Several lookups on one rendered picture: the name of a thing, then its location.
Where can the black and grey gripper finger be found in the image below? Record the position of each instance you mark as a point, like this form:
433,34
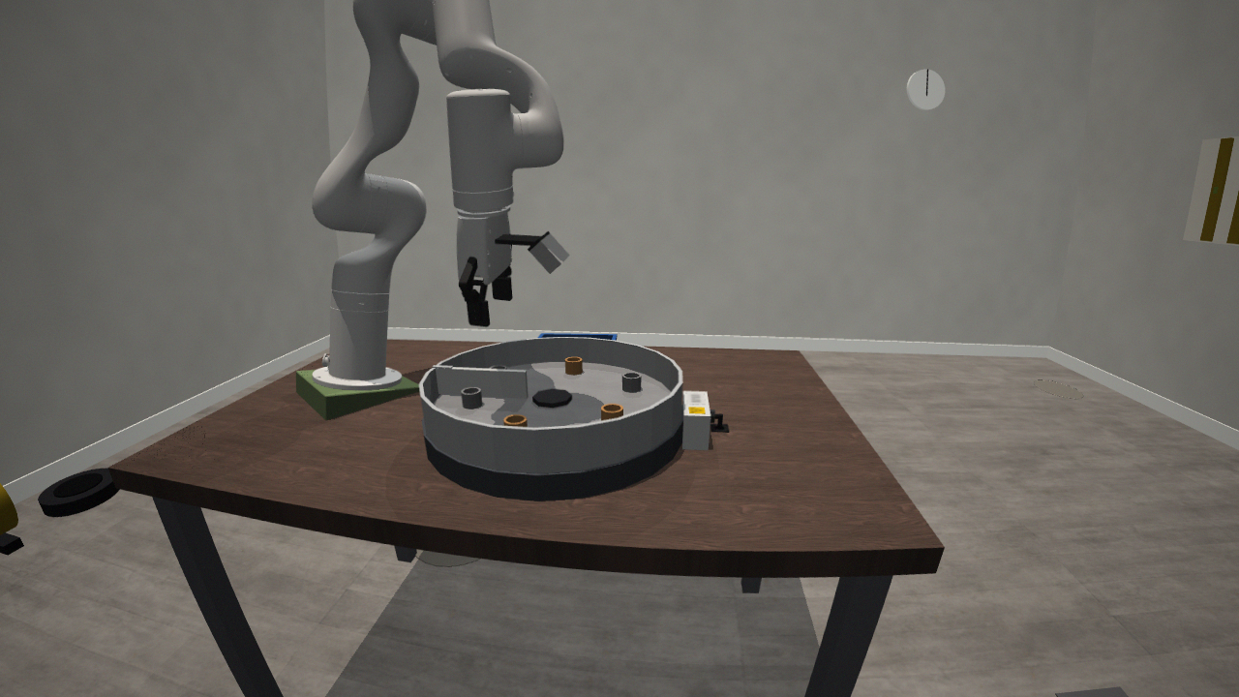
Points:
478,309
502,288

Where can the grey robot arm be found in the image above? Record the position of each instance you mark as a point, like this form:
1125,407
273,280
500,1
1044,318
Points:
487,143

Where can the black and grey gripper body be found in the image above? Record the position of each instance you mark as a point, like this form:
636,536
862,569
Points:
476,234

